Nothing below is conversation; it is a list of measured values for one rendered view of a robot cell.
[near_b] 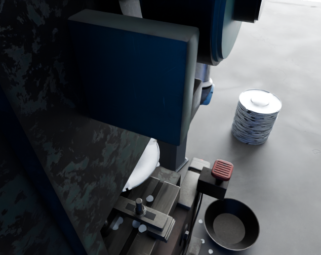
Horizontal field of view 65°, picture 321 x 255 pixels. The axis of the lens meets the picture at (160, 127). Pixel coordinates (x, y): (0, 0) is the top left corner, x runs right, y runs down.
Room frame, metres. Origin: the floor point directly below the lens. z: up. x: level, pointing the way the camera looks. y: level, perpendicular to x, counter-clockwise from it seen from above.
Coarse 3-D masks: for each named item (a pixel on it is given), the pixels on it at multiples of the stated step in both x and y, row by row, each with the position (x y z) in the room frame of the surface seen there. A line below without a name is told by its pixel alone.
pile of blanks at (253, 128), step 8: (240, 104) 1.42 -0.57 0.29; (240, 112) 1.39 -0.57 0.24; (248, 112) 1.35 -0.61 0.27; (240, 120) 1.36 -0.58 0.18; (248, 120) 1.32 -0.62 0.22; (256, 120) 1.30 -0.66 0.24; (264, 120) 1.29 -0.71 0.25; (272, 120) 1.31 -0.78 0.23; (232, 128) 1.44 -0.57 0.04; (240, 128) 1.35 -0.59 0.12; (248, 128) 1.32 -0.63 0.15; (256, 128) 1.29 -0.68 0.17; (264, 128) 1.29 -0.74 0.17; (240, 136) 1.34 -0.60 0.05; (248, 136) 1.31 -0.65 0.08; (256, 136) 1.30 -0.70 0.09; (264, 136) 1.31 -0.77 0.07; (256, 144) 1.29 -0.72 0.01
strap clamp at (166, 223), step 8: (120, 200) 0.37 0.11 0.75; (128, 200) 0.37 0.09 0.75; (136, 200) 0.34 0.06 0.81; (120, 208) 0.35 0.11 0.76; (128, 208) 0.35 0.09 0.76; (136, 208) 0.34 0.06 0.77; (144, 208) 0.35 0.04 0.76; (128, 216) 0.33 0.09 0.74; (136, 216) 0.33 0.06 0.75; (144, 216) 0.33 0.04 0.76; (152, 216) 0.33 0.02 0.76; (160, 216) 0.33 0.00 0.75; (168, 216) 0.34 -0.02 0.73; (144, 224) 0.31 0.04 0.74; (152, 224) 0.31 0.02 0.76; (160, 224) 0.31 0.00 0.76; (168, 224) 0.31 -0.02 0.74; (152, 232) 0.29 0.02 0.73; (160, 232) 0.29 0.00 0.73; (168, 232) 0.30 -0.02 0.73; (160, 240) 0.28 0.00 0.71
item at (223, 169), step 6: (216, 162) 0.51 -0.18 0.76; (222, 162) 0.51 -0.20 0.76; (228, 162) 0.51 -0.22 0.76; (216, 168) 0.48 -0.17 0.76; (222, 168) 0.48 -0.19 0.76; (228, 168) 0.48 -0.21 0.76; (216, 174) 0.46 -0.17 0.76; (222, 174) 0.46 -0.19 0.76; (228, 174) 0.46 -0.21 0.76; (222, 180) 0.45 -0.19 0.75; (228, 180) 0.45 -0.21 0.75
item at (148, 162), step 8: (144, 152) 0.53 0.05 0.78; (152, 152) 0.53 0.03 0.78; (144, 160) 0.50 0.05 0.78; (152, 160) 0.50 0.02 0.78; (136, 168) 0.47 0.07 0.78; (144, 168) 0.47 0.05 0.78; (152, 168) 0.47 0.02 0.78; (136, 176) 0.44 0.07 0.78; (144, 176) 0.44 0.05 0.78; (136, 184) 0.41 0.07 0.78
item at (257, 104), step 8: (240, 96) 1.49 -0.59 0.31; (248, 96) 1.49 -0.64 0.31; (256, 96) 1.48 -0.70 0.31; (264, 96) 1.49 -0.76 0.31; (272, 96) 1.49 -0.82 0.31; (248, 104) 1.40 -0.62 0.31; (256, 104) 1.39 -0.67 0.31; (264, 104) 1.39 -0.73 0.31; (272, 104) 1.40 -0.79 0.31; (280, 104) 1.40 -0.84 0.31; (256, 112) 1.30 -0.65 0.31; (264, 112) 1.31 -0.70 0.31; (272, 112) 1.31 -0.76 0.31
